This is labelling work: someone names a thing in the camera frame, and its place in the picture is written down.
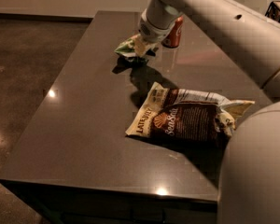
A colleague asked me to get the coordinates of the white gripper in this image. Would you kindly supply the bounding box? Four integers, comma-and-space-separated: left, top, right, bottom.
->
133, 9, 172, 57

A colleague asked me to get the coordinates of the green jalapeno chip bag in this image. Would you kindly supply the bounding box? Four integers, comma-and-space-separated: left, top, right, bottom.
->
115, 34, 146, 62

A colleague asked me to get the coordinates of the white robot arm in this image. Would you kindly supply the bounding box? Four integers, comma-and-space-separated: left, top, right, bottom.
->
139, 0, 280, 224

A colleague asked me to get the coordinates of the red coke can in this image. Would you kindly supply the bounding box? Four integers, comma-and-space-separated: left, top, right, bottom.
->
161, 16, 183, 49

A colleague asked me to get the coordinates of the brown sea salt chip bag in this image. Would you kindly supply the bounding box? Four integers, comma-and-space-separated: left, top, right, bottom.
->
126, 82, 254, 145

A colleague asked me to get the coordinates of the black wire basket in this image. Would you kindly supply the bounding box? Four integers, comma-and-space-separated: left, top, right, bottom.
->
265, 1, 280, 23

